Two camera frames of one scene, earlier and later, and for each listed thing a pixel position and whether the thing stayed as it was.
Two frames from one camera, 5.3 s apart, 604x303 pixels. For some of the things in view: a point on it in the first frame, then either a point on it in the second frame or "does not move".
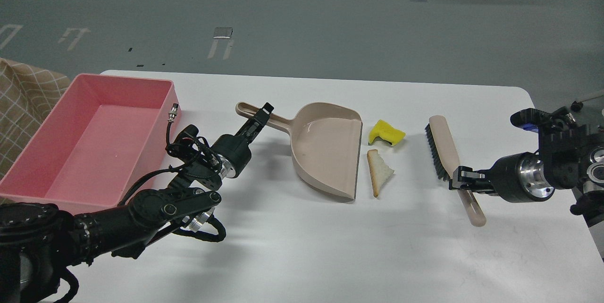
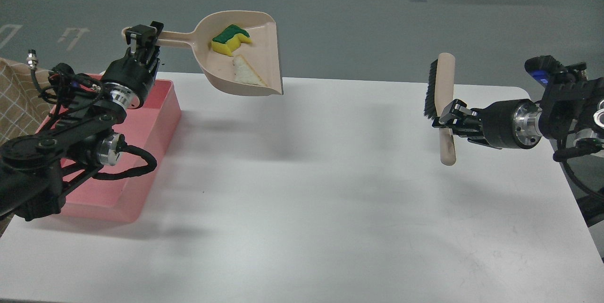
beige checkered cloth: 27,94 does not move
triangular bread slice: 380,172 → 245,73
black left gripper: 233,151 → 128,80
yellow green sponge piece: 386,131 → 228,40
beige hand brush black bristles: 441,144 → 440,93
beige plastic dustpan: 326,139 → 238,50
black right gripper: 520,177 → 513,124
